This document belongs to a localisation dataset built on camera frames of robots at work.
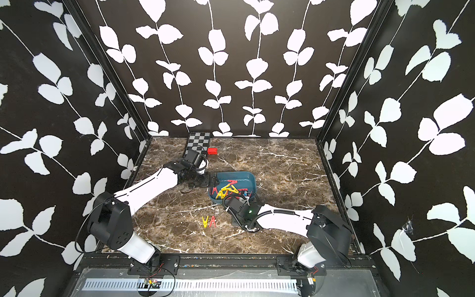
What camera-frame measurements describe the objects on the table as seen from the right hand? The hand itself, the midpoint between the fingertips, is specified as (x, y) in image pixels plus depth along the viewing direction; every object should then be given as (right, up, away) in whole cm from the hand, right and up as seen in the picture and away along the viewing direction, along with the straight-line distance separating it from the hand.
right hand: (234, 217), depth 84 cm
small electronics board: (-32, -21, -13) cm, 40 cm away
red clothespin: (-11, -2, +2) cm, 11 cm away
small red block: (-15, +31, +28) cm, 44 cm away
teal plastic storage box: (+5, +15, +17) cm, 23 cm away
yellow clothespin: (-14, -3, +2) cm, 15 cm away
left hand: (-11, +16, +3) cm, 20 cm away
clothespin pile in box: (-6, +9, +12) cm, 16 cm away
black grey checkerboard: (-24, +37, +31) cm, 54 cm away
